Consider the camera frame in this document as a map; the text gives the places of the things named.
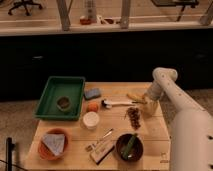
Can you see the orange fruit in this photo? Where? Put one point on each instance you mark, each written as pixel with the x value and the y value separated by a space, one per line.
pixel 92 107

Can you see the black stand post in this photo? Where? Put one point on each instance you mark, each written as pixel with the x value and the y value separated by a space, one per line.
pixel 9 149

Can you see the black office chair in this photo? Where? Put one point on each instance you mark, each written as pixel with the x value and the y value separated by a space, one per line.
pixel 24 3

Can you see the white paper cup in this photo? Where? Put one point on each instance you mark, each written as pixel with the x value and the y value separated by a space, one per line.
pixel 91 120

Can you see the dark brown bowl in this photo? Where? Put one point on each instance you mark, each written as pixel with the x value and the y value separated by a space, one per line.
pixel 136 151

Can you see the red bowl on shelf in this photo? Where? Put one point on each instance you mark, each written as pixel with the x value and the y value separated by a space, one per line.
pixel 85 21

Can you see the green cucumber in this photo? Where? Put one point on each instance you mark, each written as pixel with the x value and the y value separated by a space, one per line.
pixel 128 147

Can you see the blue sponge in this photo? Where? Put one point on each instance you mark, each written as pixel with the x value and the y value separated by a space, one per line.
pixel 92 93

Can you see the green plastic tray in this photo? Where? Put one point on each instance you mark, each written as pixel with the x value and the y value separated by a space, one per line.
pixel 56 87

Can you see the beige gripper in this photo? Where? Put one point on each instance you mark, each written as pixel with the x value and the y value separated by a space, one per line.
pixel 149 106

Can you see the silver fork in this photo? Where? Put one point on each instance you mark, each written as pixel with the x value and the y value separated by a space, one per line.
pixel 93 145

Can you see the yellow banana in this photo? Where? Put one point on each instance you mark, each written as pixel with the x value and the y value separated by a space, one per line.
pixel 136 98

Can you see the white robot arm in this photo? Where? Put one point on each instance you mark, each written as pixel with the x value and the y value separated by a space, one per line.
pixel 192 128

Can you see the white handled brush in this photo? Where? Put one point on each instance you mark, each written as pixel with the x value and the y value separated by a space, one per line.
pixel 109 104

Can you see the grey folded cloth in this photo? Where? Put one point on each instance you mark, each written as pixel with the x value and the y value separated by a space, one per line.
pixel 55 143

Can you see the wooden block with label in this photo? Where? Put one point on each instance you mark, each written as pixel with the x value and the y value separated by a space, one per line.
pixel 101 151

